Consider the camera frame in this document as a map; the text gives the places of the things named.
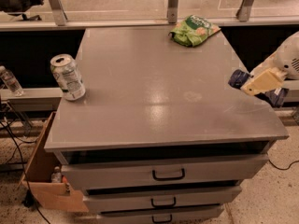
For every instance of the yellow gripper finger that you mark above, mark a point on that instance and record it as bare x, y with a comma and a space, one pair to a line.
268, 80
268, 63

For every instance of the clear plastic water bottle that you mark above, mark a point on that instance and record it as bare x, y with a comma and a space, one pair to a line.
10, 81

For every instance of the small bottle in box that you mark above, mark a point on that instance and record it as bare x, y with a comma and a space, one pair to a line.
56, 176

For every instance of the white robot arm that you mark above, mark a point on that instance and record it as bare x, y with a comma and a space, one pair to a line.
281, 64

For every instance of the metal window railing frame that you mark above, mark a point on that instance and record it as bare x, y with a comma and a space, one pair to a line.
223, 12

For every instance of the grey drawer cabinet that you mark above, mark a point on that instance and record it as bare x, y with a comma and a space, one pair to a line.
149, 98

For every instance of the brown cardboard box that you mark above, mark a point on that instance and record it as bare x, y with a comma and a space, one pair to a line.
38, 171

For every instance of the middle grey drawer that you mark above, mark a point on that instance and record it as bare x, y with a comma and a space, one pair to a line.
167, 198

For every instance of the top grey drawer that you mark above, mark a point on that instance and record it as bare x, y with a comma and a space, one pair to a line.
125, 174

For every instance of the grey drawer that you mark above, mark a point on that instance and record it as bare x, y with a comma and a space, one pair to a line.
161, 216
125, 174
167, 198

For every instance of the white green soda can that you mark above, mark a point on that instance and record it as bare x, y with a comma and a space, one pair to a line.
65, 71

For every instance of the bottom grey drawer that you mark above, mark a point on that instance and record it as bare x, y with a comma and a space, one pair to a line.
161, 216

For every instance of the blue rxbar blueberry wrapper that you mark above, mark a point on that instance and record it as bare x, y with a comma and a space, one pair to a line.
274, 97

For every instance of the green rice chip bag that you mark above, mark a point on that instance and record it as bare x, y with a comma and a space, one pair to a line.
193, 31

